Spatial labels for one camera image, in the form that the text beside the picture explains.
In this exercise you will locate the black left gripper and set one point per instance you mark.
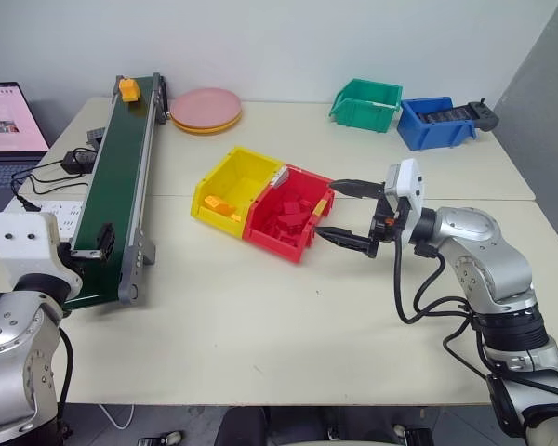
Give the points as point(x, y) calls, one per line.
point(70, 266)

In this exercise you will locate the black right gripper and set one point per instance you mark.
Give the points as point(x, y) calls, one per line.
point(387, 227)

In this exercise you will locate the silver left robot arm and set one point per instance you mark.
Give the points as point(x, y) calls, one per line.
point(9, 353)

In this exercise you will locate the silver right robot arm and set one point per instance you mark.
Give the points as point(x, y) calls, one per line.
point(479, 246)

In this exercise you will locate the green conveyor belt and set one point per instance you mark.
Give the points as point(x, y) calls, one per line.
point(116, 162)

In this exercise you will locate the dark ribbed plastic part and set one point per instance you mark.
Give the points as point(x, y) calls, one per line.
point(442, 115)

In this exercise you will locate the white power strip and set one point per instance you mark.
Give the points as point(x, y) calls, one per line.
point(60, 211)

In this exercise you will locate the red toy block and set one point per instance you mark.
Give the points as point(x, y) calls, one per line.
point(290, 221)
point(286, 237)
point(294, 205)

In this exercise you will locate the black power adapter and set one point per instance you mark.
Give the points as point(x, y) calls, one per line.
point(76, 161)

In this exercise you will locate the red storage bin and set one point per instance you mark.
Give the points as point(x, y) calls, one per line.
point(269, 241)

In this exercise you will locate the green storage bin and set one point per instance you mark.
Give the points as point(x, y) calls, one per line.
point(369, 111)

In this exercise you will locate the small grey control box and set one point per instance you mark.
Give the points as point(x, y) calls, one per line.
point(95, 135)

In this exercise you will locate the blue storage bin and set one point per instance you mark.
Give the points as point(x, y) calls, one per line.
point(428, 132)

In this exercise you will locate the small orange toy block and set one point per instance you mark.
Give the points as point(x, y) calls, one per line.
point(235, 216)

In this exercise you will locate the large orange toy block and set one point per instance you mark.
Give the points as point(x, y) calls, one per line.
point(217, 203)

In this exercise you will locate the yellow storage bin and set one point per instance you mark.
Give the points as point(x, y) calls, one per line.
point(228, 174)

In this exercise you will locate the laptop computer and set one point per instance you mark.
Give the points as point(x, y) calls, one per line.
point(9, 121)

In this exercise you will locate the yellow plate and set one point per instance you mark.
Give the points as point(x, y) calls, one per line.
point(205, 131)

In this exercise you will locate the black handheld controller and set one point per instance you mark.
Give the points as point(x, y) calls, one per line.
point(483, 115)

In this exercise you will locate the pink plate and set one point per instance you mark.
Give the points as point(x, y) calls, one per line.
point(204, 106)

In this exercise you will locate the black caster wheel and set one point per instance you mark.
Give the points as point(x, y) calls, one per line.
point(411, 436)
point(163, 439)

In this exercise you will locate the dark rounded shape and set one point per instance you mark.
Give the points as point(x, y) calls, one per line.
point(260, 427)

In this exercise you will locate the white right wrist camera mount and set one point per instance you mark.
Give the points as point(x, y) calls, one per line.
point(408, 181)

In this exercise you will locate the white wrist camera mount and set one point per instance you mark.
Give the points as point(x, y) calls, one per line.
point(408, 181)
point(25, 241)

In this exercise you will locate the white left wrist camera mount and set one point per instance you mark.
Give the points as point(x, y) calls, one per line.
point(25, 241)

